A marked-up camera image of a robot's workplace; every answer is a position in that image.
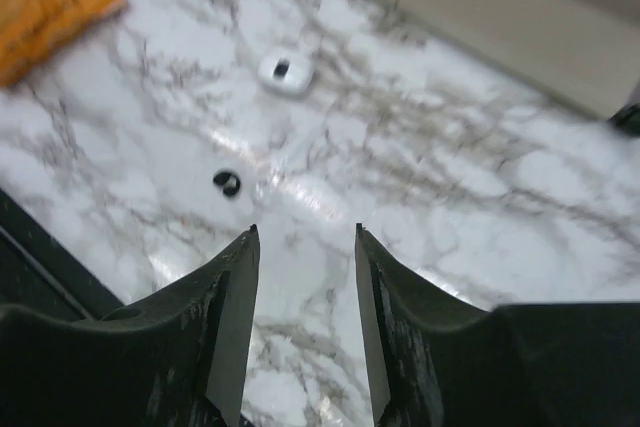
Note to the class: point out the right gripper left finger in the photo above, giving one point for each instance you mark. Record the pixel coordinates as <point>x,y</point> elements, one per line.
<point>178,357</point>

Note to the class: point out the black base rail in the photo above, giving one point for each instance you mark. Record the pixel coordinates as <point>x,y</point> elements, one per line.
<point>39,273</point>

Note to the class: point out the black earbud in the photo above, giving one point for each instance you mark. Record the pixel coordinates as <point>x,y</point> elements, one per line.
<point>228,182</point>

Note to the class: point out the orange Kettle chip bag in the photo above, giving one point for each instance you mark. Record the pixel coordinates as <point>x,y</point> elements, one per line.
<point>33,30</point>

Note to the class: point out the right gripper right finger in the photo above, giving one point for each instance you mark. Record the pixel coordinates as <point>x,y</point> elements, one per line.
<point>435,360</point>

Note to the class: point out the white earbud charging case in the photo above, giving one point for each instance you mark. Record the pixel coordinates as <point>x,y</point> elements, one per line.
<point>286,71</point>

